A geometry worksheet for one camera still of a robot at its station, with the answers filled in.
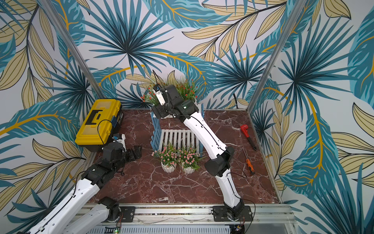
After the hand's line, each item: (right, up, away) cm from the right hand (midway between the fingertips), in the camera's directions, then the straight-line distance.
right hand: (162, 104), depth 76 cm
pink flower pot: (+3, -27, +2) cm, 27 cm away
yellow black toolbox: (-38, -10, +12) cm, 41 cm away
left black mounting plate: (-17, -56, -3) cm, 58 cm away
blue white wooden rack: (-5, -20, +24) cm, 31 cm away
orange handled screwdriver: (+51, -36, +12) cm, 64 cm away
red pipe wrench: (+56, -13, +32) cm, 66 cm away
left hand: (-15, -25, +2) cm, 29 cm away
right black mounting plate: (+30, -56, -3) cm, 64 cm away
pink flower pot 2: (+14, -29, +1) cm, 32 cm away
